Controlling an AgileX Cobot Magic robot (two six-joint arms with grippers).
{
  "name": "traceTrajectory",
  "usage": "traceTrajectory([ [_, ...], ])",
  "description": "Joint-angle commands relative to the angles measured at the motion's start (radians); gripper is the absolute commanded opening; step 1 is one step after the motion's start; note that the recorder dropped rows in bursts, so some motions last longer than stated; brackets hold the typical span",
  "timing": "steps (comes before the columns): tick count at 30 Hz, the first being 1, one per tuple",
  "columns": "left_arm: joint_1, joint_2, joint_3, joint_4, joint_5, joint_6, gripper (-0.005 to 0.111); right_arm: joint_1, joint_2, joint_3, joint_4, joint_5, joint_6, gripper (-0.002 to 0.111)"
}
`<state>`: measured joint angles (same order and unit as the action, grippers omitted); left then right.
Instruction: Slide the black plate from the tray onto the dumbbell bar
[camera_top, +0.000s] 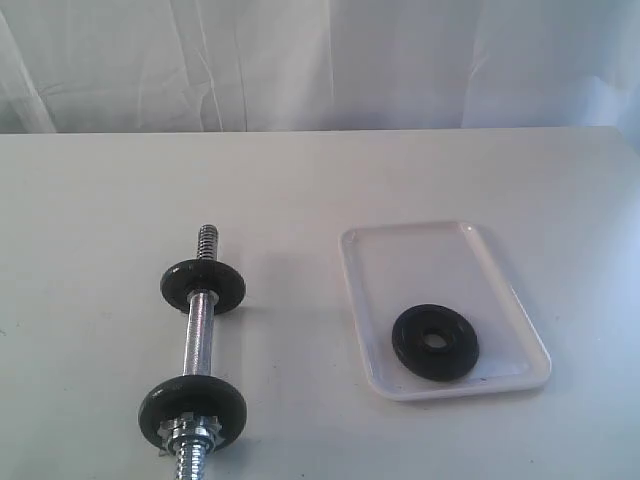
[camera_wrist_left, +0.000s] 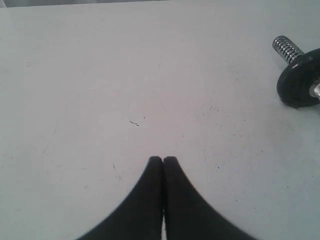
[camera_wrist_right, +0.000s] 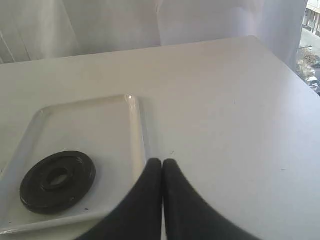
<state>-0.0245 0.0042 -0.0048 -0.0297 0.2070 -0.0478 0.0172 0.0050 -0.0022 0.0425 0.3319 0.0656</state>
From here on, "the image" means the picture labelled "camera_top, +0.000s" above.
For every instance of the black weight plate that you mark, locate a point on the black weight plate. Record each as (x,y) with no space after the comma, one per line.
(204,396)
(435,342)
(188,276)

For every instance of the white plastic tray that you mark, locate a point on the white plastic tray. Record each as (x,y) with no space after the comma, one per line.
(389,269)

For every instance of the chrome star collar nut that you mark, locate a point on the chrome star collar nut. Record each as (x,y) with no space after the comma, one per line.
(190,435)

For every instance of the white backdrop curtain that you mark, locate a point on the white backdrop curtain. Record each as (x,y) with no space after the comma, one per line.
(153,66)

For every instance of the chrome dumbbell bar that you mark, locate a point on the chrome dumbbell bar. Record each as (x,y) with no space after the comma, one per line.
(199,341)

